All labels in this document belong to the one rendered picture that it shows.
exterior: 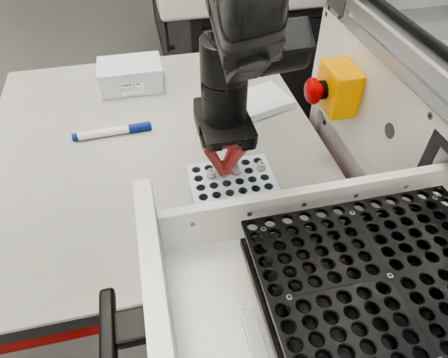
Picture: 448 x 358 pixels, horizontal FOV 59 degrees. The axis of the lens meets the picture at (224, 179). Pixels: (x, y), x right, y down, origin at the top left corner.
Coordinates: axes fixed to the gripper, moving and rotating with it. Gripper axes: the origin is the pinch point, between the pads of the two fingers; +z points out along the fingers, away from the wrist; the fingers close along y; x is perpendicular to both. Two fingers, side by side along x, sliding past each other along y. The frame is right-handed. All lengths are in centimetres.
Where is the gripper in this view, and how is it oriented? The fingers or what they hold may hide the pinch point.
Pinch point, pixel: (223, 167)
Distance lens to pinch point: 57.3
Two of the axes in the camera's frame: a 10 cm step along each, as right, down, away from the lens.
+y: -2.2, -6.9, 6.9
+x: -9.8, 1.5, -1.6
